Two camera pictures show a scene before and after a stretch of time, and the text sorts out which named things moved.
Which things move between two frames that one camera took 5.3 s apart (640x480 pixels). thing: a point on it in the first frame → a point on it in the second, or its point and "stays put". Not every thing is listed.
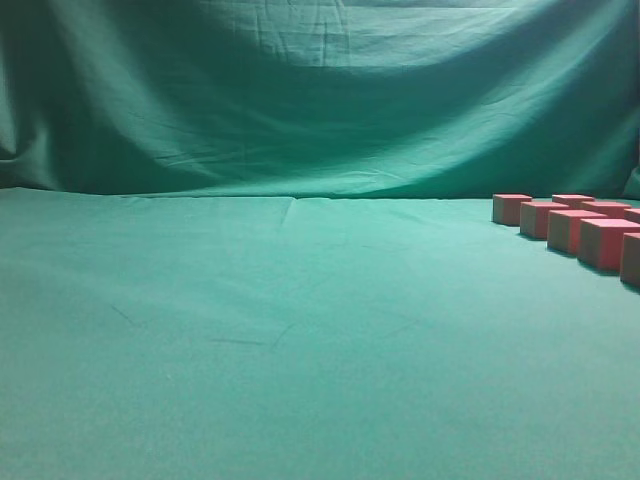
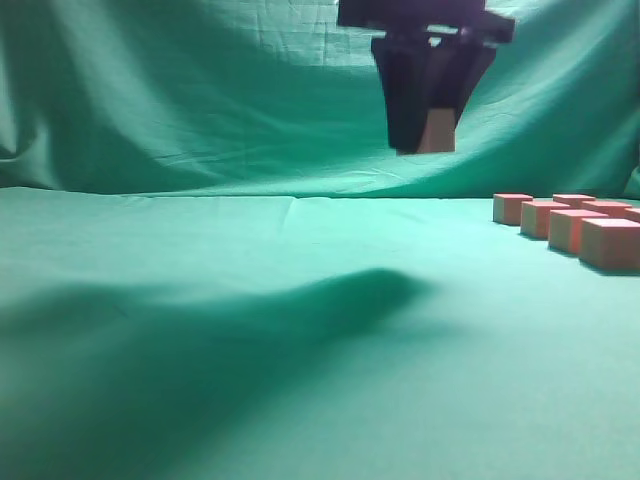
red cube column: x=630 y=260 → x=439 y=133
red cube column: x=600 y=242 stays put
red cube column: x=632 y=214 stays put
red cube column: x=563 y=228 stays put
